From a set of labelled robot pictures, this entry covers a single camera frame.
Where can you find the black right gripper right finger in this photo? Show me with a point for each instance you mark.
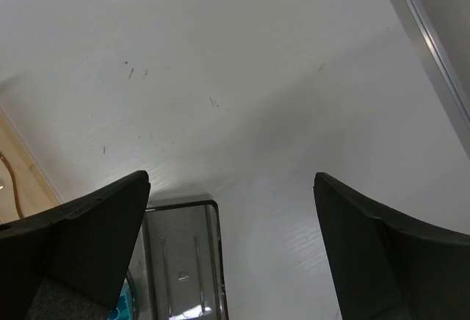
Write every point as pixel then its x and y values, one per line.
pixel 386 264

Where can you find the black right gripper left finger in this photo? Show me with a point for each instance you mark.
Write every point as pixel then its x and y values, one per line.
pixel 70 262

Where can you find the teal long lego brick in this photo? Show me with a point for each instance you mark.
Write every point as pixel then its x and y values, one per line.
pixel 124 307

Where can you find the smoky grey transparent container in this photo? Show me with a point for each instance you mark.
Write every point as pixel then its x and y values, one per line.
pixel 176 270

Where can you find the aluminium frame rail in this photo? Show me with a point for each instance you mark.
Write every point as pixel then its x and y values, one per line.
pixel 439 32

